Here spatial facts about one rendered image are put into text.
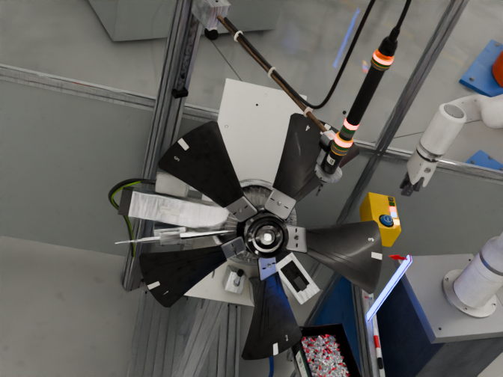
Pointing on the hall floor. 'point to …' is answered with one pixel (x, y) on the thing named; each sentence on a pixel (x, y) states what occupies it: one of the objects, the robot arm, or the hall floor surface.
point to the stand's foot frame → (216, 355)
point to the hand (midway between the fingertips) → (406, 187)
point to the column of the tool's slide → (162, 127)
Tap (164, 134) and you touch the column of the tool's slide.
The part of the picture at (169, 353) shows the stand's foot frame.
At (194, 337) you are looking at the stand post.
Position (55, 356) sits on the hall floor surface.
